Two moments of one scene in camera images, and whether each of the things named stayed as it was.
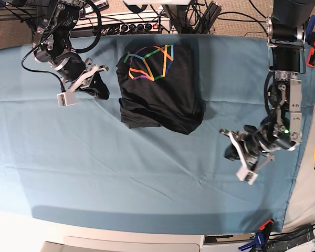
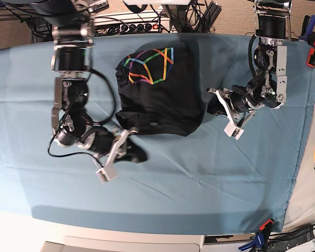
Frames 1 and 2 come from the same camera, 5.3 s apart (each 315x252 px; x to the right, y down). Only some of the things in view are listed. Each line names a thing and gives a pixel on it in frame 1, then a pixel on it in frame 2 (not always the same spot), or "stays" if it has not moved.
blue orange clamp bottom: (261, 237) stays
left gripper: (96, 85) -> (133, 152)
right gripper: (254, 162) -> (217, 107)
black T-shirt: (161, 87) stays
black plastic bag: (282, 242) stays
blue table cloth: (75, 167) stays
